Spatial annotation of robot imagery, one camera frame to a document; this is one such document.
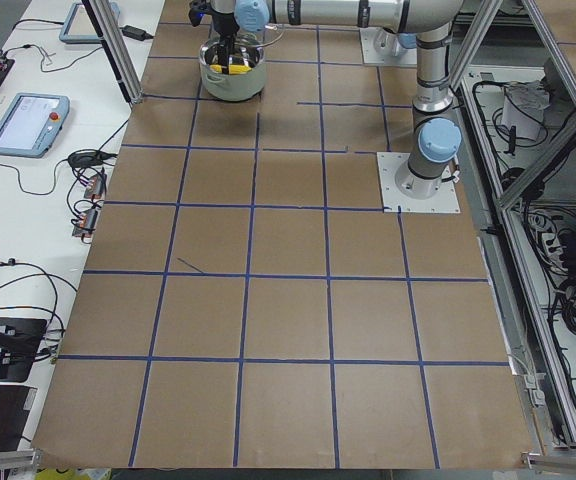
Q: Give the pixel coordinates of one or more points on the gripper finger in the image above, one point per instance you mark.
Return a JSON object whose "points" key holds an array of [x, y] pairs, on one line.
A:
{"points": [[225, 52]]}

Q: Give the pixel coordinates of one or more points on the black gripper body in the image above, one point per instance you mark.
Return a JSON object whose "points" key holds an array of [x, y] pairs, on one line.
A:
{"points": [[225, 23]]}

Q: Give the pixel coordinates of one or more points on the yellow corn cob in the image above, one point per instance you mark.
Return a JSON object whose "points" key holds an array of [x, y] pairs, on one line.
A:
{"points": [[232, 69]]}

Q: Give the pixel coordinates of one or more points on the glass pot lid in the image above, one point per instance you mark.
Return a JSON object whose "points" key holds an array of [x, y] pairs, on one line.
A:
{"points": [[268, 36]]}

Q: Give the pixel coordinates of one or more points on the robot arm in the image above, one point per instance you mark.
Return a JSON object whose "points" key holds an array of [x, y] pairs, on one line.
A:
{"points": [[388, 43], [437, 138]]}

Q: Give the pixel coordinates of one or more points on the black power adapter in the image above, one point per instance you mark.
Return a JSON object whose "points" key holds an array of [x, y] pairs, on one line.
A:
{"points": [[136, 33]]}

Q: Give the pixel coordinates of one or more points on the far teach pendant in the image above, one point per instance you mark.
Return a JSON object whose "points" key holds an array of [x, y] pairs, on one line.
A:
{"points": [[77, 27]]}

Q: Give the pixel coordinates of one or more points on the teach pendant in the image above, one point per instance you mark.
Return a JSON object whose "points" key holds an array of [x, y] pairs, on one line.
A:
{"points": [[77, 27], [31, 124]]}

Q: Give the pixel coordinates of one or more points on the near teach pendant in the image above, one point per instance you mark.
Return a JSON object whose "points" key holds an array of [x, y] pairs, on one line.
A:
{"points": [[31, 124]]}

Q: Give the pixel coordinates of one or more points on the brown paper table cover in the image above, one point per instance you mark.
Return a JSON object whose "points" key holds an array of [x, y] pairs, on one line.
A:
{"points": [[248, 303]]}

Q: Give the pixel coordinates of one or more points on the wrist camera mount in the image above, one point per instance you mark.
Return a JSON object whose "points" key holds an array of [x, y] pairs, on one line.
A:
{"points": [[197, 10]]}

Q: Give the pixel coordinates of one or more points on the aluminium frame post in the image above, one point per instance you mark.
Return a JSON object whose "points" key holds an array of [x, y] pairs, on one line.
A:
{"points": [[109, 34]]}

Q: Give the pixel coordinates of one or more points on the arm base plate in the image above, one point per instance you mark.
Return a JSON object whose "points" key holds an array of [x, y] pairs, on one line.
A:
{"points": [[403, 192], [373, 58]]}

